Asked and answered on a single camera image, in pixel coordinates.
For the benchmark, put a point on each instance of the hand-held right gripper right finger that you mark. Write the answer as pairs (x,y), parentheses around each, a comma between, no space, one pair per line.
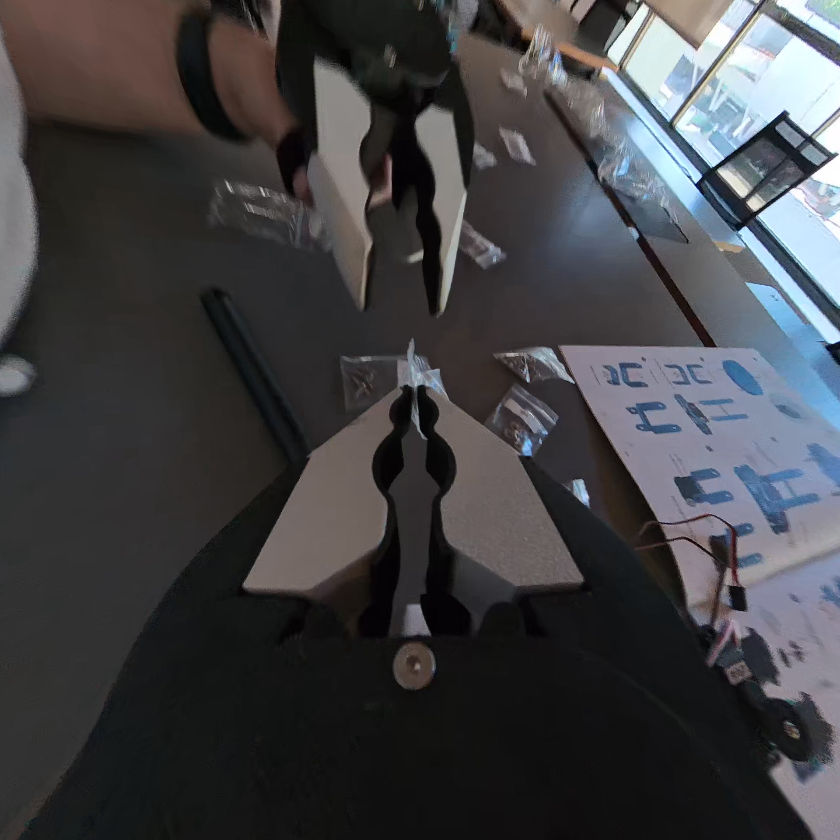
(499,525)

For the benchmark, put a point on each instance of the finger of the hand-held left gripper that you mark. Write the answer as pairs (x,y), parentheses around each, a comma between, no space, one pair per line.
(449,197)
(338,184)

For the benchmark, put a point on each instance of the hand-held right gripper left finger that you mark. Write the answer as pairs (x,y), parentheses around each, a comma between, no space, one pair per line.
(328,525)

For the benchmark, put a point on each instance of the clear screw packet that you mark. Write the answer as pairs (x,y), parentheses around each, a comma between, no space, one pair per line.
(420,377)

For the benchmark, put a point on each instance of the person's left forearm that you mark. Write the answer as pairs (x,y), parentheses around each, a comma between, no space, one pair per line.
(98,59)

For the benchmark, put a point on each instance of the dark grey desk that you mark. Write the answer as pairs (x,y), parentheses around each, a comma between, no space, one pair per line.
(164,459)

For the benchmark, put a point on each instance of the person's left hand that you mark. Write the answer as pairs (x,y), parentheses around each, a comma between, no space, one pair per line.
(262,98)

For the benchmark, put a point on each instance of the scattered clear screw bags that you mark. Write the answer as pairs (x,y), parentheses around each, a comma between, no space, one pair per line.
(525,420)

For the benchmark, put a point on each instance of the crumpled large plastic wrapping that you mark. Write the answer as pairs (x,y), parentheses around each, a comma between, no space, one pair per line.
(590,105)

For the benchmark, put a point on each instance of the black wristband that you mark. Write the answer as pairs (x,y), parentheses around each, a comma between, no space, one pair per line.
(203,79)

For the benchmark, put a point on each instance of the black precision screwdriver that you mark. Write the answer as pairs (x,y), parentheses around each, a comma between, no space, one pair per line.
(249,354)

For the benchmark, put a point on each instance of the open instruction manual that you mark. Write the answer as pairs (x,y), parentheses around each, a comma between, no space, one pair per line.
(689,394)

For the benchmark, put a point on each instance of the black mesh chair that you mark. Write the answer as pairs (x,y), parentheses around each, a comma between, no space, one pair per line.
(768,170)

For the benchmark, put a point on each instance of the large glass window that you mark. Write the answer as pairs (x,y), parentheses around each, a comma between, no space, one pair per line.
(754,65)

